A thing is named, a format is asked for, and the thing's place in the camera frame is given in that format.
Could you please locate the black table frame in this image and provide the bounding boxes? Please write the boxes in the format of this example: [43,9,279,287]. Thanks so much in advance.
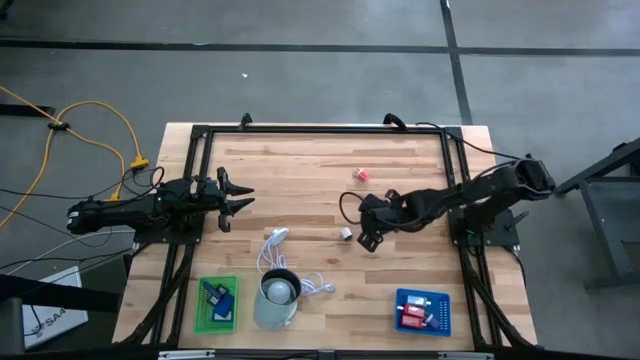
[112,123,540,359]

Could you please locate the white lamp power cord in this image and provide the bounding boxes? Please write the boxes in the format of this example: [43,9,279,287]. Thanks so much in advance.
[255,226,338,298]

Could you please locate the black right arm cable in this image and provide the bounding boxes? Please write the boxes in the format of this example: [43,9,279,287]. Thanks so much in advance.
[415,121,526,164]

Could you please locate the blue plastic basket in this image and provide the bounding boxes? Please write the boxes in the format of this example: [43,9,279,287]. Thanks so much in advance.
[394,287,453,338]

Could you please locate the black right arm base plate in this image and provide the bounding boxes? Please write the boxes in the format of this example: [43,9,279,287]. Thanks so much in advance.
[446,205,524,250]

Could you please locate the silver aluminium profile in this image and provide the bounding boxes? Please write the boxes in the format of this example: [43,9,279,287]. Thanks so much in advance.
[438,351,495,360]
[158,349,217,360]

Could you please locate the black floor stand foot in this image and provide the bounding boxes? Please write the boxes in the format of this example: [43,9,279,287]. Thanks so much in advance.
[0,103,57,118]

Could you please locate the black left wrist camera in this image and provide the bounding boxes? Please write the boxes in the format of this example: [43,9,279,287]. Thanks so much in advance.
[193,177,221,201]

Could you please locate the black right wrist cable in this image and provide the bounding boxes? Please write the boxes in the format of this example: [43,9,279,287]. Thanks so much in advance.
[338,190,369,226]

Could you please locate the black floor beam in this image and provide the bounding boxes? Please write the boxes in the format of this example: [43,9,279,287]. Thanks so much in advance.
[0,272,122,315]

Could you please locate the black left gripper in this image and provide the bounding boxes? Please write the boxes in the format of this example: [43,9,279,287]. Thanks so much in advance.
[192,166,257,235]

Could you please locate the yellow extension cord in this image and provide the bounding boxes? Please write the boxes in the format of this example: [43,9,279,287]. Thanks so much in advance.
[0,84,151,231]

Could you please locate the green plastic basket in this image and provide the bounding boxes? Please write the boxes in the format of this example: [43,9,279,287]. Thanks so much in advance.
[193,275,241,336]

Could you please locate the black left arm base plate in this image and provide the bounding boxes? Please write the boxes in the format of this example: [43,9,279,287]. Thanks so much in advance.
[132,212,207,246]

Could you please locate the black side table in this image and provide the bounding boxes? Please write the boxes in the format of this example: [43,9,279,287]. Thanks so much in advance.
[553,135,640,292]

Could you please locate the white appliance with base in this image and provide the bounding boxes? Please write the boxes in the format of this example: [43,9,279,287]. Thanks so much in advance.
[251,267,303,332]

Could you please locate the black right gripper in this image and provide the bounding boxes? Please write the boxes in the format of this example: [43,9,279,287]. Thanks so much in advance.
[356,187,419,254]

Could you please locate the white light bulb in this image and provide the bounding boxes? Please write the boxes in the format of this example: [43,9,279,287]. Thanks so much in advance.
[266,279,294,306]

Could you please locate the white cardboard box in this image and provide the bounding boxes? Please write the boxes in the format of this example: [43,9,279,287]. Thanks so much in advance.
[21,265,90,350]

